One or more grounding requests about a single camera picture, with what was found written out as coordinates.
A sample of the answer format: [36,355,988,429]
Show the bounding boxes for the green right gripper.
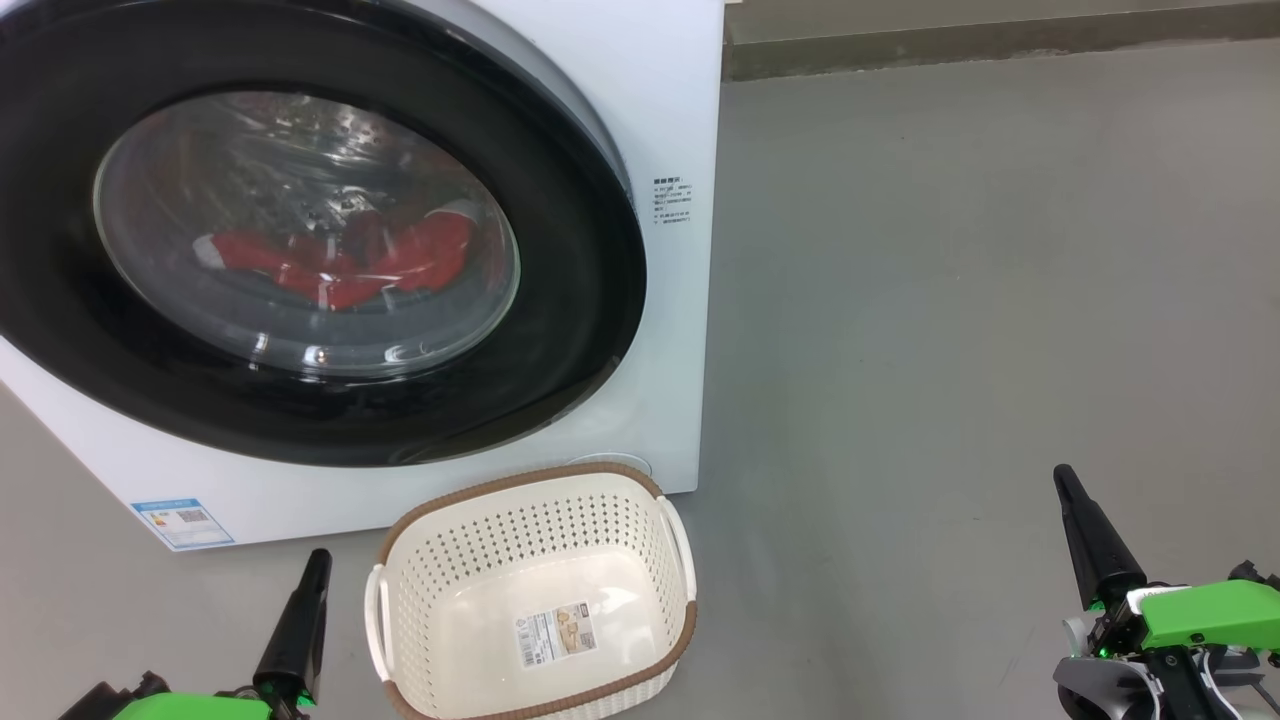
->
[1053,464,1280,657]

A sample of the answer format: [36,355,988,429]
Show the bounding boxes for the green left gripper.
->
[112,548,333,720]

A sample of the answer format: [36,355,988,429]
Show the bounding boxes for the red and white garment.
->
[195,205,479,313]

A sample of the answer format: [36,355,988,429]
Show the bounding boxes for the round black glass washer door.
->
[0,0,649,469]

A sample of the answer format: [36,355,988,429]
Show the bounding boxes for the cream basket with brown rim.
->
[365,462,698,720]

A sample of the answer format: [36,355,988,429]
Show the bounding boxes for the printed paper label sticker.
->
[515,600,598,669]

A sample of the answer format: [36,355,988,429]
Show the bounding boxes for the white front-load washing machine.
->
[0,0,726,553]

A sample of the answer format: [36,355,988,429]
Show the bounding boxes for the blue energy label sticker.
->
[130,498,236,551]

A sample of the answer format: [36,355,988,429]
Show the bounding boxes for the round drain filter cover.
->
[563,452,654,483]

